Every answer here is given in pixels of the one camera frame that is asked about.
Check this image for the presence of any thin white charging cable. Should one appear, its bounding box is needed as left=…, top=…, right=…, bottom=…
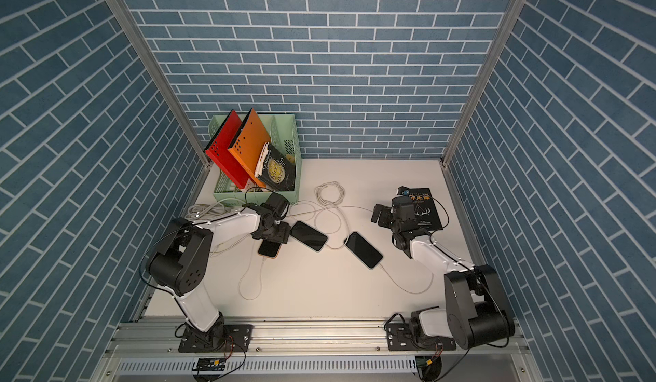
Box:
left=209, top=227, right=268, bottom=302

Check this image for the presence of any black book with deer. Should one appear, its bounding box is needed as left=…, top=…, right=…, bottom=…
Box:
left=398, top=187, right=443, bottom=232

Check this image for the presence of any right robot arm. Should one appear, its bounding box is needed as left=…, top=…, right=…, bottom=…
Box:
left=372, top=196, right=515, bottom=350

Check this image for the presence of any red book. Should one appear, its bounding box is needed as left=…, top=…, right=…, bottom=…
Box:
left=204, top=110, right=253, bottom=191

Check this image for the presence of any white cable to right phone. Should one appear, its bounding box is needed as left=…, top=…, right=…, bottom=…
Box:
left=378, top=262, right=436, bottom=296

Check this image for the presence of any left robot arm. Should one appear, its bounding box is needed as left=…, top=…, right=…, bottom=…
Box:
left=145, top=199, right=290, bottom=333

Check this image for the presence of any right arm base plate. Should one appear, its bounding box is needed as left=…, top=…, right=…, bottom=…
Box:
left=384, top=322, right=457, bottom=351

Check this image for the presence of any orange book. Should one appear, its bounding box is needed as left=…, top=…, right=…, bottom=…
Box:
left=228, top=109, right=271, bottom=188

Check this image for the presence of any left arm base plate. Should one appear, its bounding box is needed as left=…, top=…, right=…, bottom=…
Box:
left=175, top=323, right=254, bottom=353

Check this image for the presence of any grey coiled power cord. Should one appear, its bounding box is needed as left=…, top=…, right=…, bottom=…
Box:
left=185, top=202, right=242, bottom=222

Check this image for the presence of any black phone right side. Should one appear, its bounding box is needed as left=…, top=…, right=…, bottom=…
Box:
left=344, top=232, right=384, bottom=269

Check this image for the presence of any small black controller box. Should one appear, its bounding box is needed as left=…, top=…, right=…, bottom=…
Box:
left=192, top=358, right=227, bottom=373

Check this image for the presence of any green plastic file organizer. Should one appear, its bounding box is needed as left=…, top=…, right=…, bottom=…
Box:
left=214, top=114, right=302, bottom=204

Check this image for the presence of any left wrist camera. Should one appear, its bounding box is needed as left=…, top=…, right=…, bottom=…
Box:
left=262, top=192, right=290, bottom=221

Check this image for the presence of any aluminium rail frame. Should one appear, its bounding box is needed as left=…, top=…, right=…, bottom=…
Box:
left=89, top=316, right=544, bottom=382

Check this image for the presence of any black Moon and Sixpence book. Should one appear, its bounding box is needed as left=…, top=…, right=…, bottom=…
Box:
left=255, top=142, right=296, bottom=192

